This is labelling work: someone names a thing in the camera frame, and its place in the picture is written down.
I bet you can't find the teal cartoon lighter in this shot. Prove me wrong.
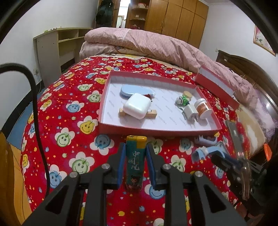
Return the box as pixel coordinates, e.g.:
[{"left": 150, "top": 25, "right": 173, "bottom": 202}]
[{"left": 125, "top": 136, "right": 147, "bottom": 191}]

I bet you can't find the white earbuds case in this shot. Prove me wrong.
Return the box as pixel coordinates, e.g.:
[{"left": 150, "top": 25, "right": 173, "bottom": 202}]
[{"left": 123, "top": 93, "right": 151, "bottom": 120}]

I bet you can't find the dark wooden headboard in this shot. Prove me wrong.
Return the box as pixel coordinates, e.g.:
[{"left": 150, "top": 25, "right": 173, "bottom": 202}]
[{"left": 216, "top": 50, "right": 277, "bottom": 111}]

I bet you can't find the round wooden disc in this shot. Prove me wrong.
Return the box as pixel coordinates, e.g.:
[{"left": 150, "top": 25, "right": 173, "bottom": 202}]
[{"left": 182, "top": 91, "right": 193, "bottom": 100}]

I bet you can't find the light blue oval case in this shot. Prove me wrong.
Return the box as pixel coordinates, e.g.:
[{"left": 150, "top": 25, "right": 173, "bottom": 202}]
[{"left": 120, "top": 84, "right": 155, "bottom": 98}]

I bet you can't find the black smartphone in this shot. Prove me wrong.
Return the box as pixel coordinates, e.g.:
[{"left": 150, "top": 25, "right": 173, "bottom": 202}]
[{"left": 225, "top": 120, "right": 246, "bottom": 159}]

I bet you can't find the blue plastic clip part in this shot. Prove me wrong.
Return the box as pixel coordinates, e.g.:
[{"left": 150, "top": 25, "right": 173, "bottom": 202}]
[{"left": 191, "top": 146, "right": 228, "bottom": 163}]

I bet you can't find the black cable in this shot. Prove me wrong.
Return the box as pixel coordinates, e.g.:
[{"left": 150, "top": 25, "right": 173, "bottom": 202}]
[{"left": 0, "top": 63, "right": 52, "bottom": 197}]

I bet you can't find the wooden notched block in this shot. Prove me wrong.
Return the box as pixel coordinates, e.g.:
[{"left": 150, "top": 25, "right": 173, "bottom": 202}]
[{"left": 119, "top": 108, "right": 157, "bottom": 119}]

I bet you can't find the pink folded quilt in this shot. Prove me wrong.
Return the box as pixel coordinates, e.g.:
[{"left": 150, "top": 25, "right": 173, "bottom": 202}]
[{"left": 79, "top": 27, "right": 274, "bottom": 139}]

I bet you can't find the red box lid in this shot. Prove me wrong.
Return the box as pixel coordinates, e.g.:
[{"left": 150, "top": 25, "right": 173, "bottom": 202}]
[{"left": 195, "top": 66, "right": 239, "bottom": 110}]

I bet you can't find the green toy keychain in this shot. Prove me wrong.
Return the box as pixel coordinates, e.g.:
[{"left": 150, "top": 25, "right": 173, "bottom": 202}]
[{"left": 175, "top": 96, "right": 190, "bottom": 106}]

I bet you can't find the beige open shelf unit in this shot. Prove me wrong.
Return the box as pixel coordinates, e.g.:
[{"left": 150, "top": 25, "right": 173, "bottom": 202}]
[{"left": 33, "top": 27, "right": 91, "bottom": 87}]

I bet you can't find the dark hanging coat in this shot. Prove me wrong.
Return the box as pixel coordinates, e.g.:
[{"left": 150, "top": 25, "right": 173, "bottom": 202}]
[{"left": 96, "top": 0, "right": 114, "bottom": 27}]

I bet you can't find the red shallow box tray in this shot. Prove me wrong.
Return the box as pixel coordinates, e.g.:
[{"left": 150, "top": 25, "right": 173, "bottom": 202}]
[{"left": 99, "top": 71, "right": 222, "bottom": 136}]

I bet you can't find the grey-blue curved plastic bracket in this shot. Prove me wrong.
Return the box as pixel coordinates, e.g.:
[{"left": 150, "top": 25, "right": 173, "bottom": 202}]
[{"left": 194, "top": 135, "right": 217, "bottom": 147}]

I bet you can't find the wooden wardrobe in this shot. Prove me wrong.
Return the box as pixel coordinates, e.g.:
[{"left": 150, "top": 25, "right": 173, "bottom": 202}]
[{"left": 125, "top": 0, "right": 209, "bottom": 48}]

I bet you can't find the white usb charger plug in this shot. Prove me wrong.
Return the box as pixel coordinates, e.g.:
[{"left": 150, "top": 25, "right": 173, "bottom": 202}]
[{"left": 182, "top": 104, "right": 198, "bottom": 128}]

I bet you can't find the framed wall picture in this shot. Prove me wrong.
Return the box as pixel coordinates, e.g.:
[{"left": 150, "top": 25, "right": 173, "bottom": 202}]
[{"left": 253, "top": 25, "right": 276, "bottom": 56}]

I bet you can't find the white orange-label jar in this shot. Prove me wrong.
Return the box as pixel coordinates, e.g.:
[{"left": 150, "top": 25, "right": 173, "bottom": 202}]
[{"left": 194, "top": 98, "right": 212, "bottom": 120}]

